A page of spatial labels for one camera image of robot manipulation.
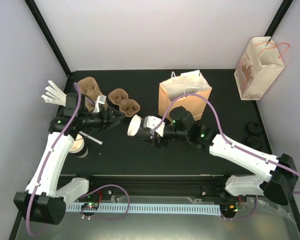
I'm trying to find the bundle of white wrapped straws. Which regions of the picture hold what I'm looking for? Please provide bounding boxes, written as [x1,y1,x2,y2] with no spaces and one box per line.
[41,80,66,107]

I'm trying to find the black corner post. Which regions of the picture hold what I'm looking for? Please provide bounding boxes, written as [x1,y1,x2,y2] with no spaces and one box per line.
[24,0,72,76]
[264,0,293,37]

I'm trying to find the white printed paper bag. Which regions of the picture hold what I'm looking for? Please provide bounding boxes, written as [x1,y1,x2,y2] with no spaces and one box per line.
[234,36,290,101]

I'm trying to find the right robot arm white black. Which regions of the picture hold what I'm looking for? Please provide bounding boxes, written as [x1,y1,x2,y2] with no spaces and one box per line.
[143,106,298,206]

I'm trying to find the small green circuit board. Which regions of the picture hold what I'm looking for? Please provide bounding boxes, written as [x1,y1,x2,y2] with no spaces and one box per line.
[81,202,99,211]

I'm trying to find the stacked brown pulp cup carriers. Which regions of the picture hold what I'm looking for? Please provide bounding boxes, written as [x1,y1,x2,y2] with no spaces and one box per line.
[78,76,102,112]

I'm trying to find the right black corner post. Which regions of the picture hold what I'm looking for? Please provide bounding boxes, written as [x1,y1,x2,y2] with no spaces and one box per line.
[264,0,293,37]

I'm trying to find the brown paper bag white handles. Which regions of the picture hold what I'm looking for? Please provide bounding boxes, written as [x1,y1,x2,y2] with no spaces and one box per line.
[158,70,212,121]

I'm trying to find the light blue cable duct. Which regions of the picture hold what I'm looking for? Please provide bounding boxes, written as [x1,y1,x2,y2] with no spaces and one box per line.
[66,202,221,216]

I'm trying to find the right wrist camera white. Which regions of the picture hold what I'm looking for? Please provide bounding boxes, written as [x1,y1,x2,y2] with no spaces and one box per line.
[143,116,166,137]

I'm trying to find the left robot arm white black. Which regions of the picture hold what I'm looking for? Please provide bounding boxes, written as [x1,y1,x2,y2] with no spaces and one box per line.
[13,92,125,225]

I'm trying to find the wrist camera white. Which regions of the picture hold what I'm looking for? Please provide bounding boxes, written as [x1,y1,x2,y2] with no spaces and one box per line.
[92,95,107,113]
[143,116,166,137]

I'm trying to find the left black corner post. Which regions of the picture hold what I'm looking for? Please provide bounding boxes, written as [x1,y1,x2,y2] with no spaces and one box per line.
[24,0,72,76]

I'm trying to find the black aluminium frame rail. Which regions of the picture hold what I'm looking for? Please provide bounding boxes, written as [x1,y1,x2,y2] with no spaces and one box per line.
[59,174,295,201]

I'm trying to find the white wrapped straw on table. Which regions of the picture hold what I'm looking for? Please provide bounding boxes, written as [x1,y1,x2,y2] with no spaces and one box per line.
[79,131,103,145]

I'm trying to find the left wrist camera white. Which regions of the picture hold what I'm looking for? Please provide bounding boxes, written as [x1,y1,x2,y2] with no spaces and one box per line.
[92,95,107,113]

